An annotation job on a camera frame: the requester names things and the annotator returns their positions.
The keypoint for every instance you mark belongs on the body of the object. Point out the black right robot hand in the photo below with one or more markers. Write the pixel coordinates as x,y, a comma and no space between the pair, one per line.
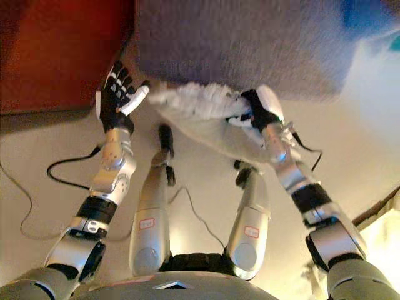
264,107

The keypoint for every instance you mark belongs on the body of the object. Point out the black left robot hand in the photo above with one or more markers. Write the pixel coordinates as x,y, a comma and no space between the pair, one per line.
114,100

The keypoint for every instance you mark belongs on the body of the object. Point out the white fringed pillow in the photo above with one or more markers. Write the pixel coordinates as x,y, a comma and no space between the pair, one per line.
212,125

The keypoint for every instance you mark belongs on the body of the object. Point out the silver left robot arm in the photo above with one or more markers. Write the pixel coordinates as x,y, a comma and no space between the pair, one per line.
112,178

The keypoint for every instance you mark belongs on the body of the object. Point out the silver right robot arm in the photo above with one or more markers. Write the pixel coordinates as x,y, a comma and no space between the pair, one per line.
331,231

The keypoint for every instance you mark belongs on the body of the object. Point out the orange sofa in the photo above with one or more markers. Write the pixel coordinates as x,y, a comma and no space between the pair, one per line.
56,50

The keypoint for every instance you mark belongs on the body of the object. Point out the grey fabric armchair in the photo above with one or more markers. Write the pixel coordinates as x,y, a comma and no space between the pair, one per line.
234,43

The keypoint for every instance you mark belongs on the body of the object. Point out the silver right robot leg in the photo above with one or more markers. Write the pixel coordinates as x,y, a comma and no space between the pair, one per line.
250,225

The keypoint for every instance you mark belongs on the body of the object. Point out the silver robot leg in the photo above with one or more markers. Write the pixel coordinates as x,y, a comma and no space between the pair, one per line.
250,225
150,225

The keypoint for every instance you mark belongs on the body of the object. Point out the silver left robot leg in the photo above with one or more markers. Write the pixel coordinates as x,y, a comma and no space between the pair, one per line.
150,225

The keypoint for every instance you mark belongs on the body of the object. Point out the brown wooden furniture edge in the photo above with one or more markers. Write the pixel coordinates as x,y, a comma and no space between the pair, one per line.
375,207

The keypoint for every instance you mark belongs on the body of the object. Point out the grey robot torso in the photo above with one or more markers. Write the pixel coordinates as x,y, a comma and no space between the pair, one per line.
175,286

